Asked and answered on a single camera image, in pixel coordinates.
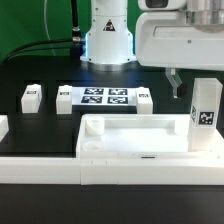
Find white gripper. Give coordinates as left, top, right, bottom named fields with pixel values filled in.
left=135, top=11, right=224, bottom=98

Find white desk top tray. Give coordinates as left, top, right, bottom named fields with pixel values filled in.
left=76, top=114, right=224, bottom=160

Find fiducial marker sheet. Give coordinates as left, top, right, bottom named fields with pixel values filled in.
left=72, top=87, right=136, bottom=106

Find white left fence block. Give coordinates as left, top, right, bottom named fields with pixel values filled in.
left=0, top=115, right=9, bottom=142

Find black thick cable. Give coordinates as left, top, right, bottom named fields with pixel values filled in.
left=3, top=0, right=86, bottom=63

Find thin white cable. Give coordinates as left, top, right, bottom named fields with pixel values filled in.
left=43, top=0, right=57, bottom=57

